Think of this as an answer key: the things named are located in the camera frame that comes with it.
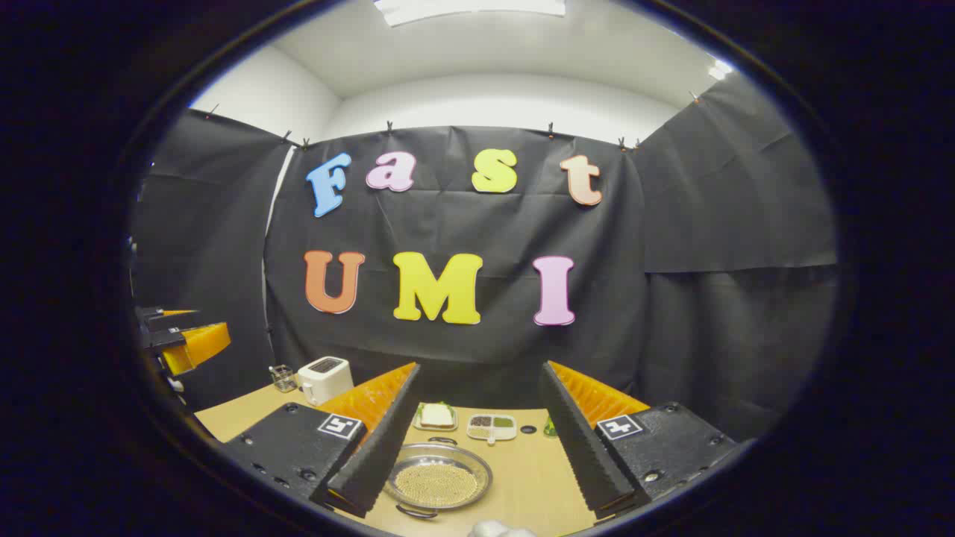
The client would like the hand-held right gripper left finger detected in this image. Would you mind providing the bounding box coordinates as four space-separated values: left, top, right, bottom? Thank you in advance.
224 362 421 519

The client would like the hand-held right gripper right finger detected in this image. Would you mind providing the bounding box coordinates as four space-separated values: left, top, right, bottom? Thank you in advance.
539 361 739 521

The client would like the stainless steel pot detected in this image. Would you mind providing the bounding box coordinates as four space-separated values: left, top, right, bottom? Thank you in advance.
384 436 495 520

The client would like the small rectangular plate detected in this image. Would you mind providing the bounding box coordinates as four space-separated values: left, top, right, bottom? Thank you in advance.
413 403 459 432

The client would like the pile of soybeans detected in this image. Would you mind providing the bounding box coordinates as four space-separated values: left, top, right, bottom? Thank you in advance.
394 464 478 506

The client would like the white divided bean dish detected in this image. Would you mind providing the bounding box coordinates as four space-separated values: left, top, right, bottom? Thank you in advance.
466 414 518 446

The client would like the white toaster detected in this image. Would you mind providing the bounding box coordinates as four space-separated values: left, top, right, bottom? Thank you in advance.
297 357 354 406

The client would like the black backdrop cloth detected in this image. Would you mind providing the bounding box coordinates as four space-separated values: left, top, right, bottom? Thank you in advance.
131 71 840 448

